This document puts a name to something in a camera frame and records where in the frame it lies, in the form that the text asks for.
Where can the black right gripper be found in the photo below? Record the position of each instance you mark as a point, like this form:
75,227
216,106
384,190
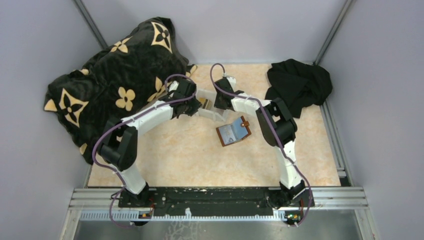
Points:
216,103

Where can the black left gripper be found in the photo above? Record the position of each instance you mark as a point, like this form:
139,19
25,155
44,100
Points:
196,105

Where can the white plastic card box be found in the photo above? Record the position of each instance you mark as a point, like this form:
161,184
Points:
215,114

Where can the brown leather card holder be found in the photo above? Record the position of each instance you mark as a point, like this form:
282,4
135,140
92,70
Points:
234,132

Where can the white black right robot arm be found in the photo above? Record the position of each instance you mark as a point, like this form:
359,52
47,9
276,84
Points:
278,129

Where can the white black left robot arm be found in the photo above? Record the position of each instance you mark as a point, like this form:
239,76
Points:
118,146

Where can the black floral plush blanket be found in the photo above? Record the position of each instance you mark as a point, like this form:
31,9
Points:
118,81

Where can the black crumpled cloth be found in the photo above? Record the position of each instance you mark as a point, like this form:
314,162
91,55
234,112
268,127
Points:
298,84

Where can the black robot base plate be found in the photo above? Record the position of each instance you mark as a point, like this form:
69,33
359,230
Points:
209,201

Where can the aluminium frame rail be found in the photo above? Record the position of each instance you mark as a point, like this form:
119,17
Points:
102,204

